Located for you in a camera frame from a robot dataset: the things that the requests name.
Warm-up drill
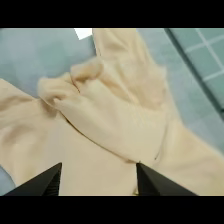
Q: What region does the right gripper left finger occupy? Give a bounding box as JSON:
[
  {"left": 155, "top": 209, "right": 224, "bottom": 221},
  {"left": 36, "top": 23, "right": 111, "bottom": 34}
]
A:
[{"left": 4, "top": 162, "right": 63, "bottom": 197}]

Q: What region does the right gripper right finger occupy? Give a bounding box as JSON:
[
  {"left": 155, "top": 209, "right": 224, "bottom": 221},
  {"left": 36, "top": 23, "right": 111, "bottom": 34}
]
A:
[{"left": 135, "top": 162, "right": 198, "bottom": 197}]

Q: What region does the cream shirt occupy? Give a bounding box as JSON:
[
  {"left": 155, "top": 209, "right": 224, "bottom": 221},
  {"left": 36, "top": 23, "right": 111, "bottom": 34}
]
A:
[{"left": 0, "top": 28, "right": 224, "bottom": 197}]

